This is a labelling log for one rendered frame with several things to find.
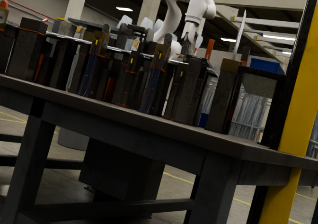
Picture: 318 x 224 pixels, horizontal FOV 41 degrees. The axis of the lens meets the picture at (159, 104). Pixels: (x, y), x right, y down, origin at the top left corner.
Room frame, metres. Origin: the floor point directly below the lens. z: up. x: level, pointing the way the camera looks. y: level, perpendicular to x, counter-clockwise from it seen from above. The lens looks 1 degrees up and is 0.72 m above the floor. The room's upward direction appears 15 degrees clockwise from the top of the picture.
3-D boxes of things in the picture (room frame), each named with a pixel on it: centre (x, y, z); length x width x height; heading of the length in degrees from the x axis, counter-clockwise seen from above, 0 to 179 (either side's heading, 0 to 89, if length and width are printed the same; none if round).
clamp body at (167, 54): (2.05, 0.05, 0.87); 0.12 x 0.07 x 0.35; 165
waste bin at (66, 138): (5.45, 0.94, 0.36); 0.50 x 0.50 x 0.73
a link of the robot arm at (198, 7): (2.25, -0.06, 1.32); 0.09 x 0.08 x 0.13; 106
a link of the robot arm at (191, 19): (2.25, -0.06, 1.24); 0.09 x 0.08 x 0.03; 165
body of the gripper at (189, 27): (2.25, -0.06, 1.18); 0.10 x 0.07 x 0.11; 165
